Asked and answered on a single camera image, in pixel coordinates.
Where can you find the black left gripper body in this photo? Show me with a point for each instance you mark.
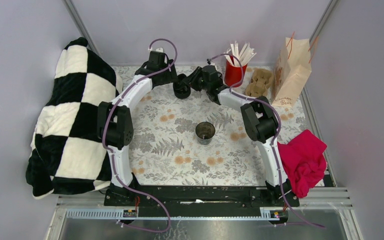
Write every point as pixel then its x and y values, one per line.
pixel 167 76

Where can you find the black white checkered blanket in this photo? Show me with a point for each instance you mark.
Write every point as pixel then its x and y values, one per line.
pixel 67 157

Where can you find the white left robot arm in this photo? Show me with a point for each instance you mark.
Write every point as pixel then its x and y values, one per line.
pixel 115 126

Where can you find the crumpled magenta cloth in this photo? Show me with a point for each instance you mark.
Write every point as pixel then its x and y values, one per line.
pixel 304 162

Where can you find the brown cardboard cup carrier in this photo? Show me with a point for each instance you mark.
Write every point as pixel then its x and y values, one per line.
pixel 261 81

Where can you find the aluminium front frame rail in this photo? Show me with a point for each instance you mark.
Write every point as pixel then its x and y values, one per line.
pixel 326 214

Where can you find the single black coffee cup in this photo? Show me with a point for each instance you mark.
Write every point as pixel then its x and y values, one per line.
pixel 204 132

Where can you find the red cup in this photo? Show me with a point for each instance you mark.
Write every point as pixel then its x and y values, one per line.
pixel 233 74

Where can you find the floral tablecloth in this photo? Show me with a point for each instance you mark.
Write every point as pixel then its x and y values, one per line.
pixel 165 149

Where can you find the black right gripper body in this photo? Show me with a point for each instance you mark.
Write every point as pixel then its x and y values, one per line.
pixel 204 86

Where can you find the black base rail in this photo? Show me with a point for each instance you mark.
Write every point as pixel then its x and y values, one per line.
pixel 195 198

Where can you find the tan paper bag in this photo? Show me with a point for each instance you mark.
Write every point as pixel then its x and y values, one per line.
pixel 292 70

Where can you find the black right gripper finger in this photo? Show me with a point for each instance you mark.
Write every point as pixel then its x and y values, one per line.
pixel 194 83
pixel 197 73

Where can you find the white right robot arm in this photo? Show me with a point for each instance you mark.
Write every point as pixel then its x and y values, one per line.
pixel 261 122

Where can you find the white wrapped straws bundle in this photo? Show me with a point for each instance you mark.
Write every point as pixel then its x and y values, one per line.
pixel 239 56

